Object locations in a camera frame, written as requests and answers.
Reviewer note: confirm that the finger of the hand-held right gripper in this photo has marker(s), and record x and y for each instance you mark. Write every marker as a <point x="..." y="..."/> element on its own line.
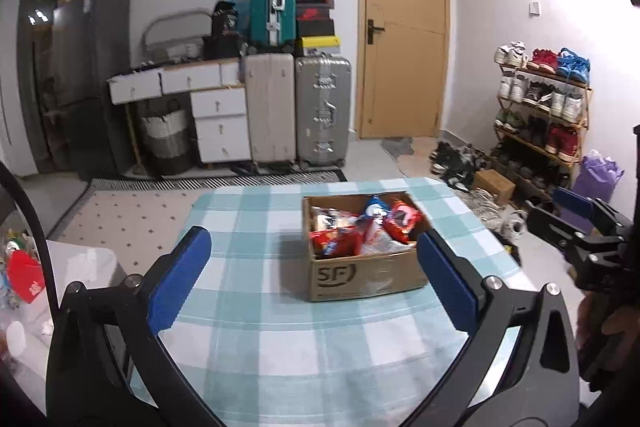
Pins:
<point x="550" y="224"/>
<point x="575" y="203"/>

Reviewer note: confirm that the white side table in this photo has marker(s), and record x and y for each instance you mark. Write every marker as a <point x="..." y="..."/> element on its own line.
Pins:
<point x="85" y="262"/>

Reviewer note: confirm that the heap of loose shoes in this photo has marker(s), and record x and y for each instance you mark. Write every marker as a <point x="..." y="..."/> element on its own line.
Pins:
<point x="455" y="162"/>

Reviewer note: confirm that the dark glass wardrobe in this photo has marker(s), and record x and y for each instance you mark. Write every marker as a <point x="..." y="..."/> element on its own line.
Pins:
<point x="35" y="82"/>

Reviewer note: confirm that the red card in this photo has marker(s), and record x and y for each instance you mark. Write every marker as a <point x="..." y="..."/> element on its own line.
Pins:
<point x="27" y="277"/>

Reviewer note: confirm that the oval grey-framed mirror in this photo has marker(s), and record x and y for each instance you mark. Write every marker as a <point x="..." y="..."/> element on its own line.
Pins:
<point x="175" y="32"/>

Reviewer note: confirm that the yellow black shoe box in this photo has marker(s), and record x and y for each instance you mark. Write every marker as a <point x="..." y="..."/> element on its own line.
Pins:
<point x="320" y="44"/>

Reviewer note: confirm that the cream dotted rug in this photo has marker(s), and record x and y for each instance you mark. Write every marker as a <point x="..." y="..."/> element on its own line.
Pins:
<point x="125" y="217"/>

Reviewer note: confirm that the white light switch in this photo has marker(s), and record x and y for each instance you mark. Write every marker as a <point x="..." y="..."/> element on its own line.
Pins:
<point x="535" y="8"/>

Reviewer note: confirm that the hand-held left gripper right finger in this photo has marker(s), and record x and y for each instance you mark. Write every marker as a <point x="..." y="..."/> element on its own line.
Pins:
<point x="445" y="277"/>

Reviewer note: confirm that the pile of snack packets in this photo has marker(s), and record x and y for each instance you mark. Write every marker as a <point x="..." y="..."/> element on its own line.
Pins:
<point x="350" y="237"/>

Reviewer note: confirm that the black storage box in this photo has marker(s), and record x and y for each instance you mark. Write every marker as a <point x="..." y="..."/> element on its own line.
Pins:
<point x="220" y="47"/>

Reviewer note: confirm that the white drawer desk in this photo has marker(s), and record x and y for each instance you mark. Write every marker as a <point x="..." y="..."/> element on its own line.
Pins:
<point x="220" y="132"/>

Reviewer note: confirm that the beige suitcase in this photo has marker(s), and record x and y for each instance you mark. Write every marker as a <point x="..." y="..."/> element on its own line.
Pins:
<point x="270" y="107"/>

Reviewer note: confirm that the wooden door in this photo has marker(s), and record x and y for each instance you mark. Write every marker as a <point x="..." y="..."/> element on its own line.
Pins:
<point x="405" y="82"/>

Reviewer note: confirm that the black printed bag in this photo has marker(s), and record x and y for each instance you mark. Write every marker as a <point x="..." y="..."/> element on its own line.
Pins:
<point x="224" y="19"/>

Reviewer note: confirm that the person's right hand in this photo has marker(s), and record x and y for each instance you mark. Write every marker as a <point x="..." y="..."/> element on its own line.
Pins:
<point x="622" y="322"/>

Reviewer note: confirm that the woven laundry basket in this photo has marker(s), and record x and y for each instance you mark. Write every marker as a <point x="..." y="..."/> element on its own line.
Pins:
<point x="165" y="132"/>

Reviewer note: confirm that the brown cardboard box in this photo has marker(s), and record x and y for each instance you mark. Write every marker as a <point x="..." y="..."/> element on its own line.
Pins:
<point x="360" y="277"/>

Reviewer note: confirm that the teal suitcase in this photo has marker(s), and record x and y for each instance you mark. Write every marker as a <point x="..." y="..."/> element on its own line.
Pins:
<point x="260" y="7"/>

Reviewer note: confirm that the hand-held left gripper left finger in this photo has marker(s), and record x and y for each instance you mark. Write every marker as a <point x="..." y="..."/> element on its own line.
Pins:
<point x="180" y="277"/>

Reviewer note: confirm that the black red-logo shoe box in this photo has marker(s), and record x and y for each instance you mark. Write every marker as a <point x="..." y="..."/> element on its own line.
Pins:
<point x="315" y="12"/>

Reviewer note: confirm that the dark grey refrigerator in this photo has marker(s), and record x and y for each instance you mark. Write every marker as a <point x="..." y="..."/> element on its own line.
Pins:
<point x="95" y="67"/>

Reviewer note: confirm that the plain black shoe box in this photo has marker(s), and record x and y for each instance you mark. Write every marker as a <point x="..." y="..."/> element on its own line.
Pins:
<point x="315" y="28"/>

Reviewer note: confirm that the shoe rack with shoes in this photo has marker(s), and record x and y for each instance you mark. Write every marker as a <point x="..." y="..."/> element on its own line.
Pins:
<point x="545" y="59"/>

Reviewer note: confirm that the grey door mat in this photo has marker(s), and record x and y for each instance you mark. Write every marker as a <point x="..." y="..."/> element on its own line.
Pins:
<point x="400" y="146"/>

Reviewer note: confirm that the small brown shoe carton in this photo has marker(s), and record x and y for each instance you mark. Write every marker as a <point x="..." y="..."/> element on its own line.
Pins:
<point x="495" y="184"/>

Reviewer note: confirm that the silver suitcase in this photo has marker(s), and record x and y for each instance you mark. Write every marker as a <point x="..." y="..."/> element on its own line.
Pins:
<point x="307" y="117"/>

